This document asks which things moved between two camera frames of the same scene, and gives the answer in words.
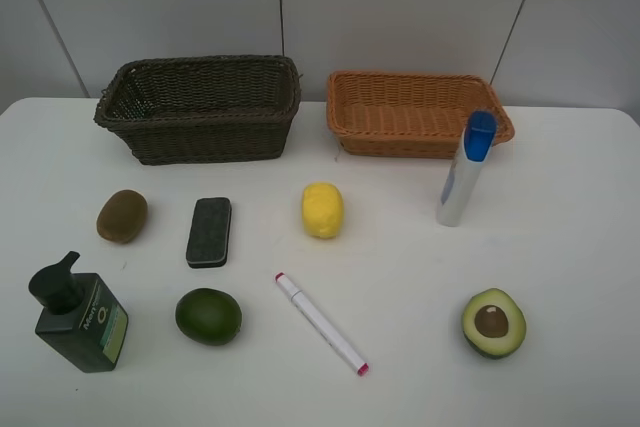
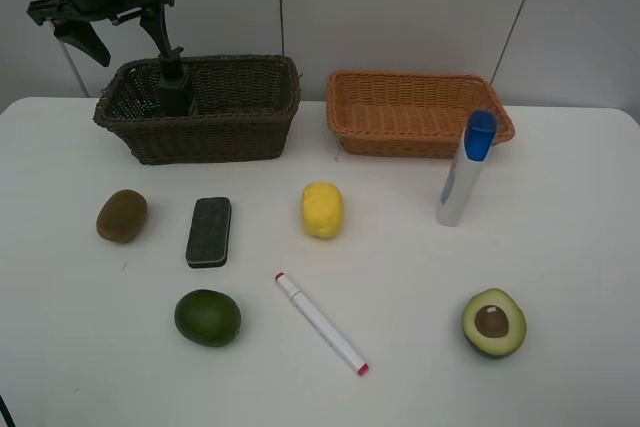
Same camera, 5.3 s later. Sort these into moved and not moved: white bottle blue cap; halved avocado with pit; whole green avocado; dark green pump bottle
Moved: dark green pump bottle
Not moved: whole green avocado; white bottle blue cap; halved avocado with pit
